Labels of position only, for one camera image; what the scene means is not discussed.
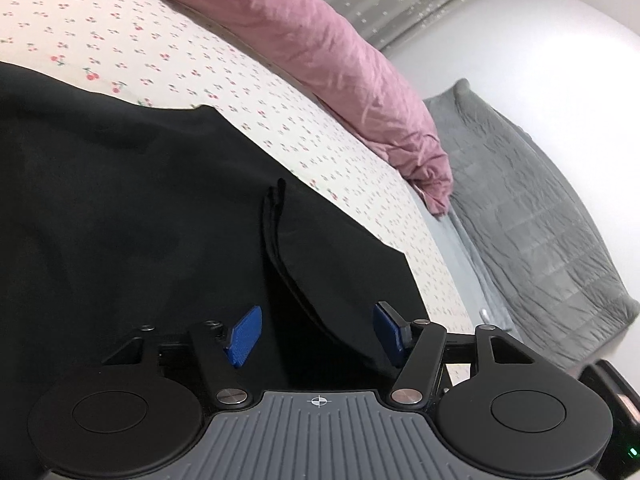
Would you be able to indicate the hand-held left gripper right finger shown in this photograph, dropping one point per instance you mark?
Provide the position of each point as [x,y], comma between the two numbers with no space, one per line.
[387,333]

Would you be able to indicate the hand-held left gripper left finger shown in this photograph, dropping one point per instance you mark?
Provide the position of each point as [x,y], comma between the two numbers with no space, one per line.
[245,333]

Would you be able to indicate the black pants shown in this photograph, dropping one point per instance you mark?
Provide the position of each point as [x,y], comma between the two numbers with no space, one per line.
[125,210]

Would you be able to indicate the grey quilted blanket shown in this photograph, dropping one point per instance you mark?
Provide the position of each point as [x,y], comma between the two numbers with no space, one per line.
[525,210]

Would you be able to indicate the pink duvet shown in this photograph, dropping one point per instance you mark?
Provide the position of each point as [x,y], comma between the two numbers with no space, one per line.
[325,60]

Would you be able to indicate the cherry print bed sheet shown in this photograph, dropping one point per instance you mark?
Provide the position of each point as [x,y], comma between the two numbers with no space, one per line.
[175,35]

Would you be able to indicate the grey star print curtain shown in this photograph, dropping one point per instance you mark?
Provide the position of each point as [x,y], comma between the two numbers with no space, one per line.
[400,0]

